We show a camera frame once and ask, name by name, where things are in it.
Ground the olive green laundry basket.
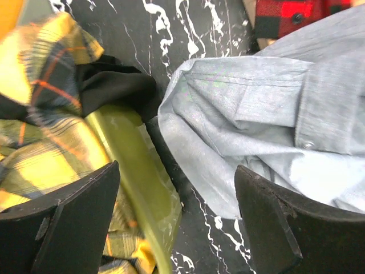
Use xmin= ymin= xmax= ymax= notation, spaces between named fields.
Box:
xmin=86 ymin=105 xmax=181 ymax=273

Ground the black garment in basket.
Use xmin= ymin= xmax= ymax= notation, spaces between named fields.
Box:
xmin=1 ymin=53 xmax=160 ymax=127

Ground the yellow plaid shirt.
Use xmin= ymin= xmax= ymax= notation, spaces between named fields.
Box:
xmin=0 ymin=13 xmax=157 ymax=274

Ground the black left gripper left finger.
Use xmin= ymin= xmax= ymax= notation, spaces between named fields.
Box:
xmin=1 ymin=162 xmax=120 ymax=273

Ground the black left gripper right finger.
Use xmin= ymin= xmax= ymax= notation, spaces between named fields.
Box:
xmin=234 ymin=166 xmax=364 ymax=273

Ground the grey shirt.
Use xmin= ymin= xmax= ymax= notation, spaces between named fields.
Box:
xmin=157 ymin=5 xmax=364 ymax=219

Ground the red black plaid shirt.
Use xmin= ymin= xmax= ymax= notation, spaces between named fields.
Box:
xmin=254 ymin=0 xmax=364 ymax=39

